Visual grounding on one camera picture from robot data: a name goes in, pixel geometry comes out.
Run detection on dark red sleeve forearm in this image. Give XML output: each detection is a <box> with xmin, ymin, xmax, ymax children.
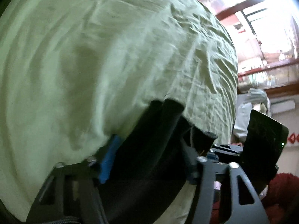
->
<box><xmin>251</xmin><ymin>173</ymin><xmax>298</xmax><ymax>223</ymax></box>

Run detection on light green bed sheet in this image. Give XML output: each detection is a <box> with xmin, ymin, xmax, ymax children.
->
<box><xmin>1</xmin><ymin>0</ymin><xmax>238</xmax><ymax>221</ymax></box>

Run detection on black pants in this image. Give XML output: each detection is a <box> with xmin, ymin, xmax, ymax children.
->
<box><xmin>99</xmin><ymin>99</ymin><xmax>217</xmax><ymax>223</ymax></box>

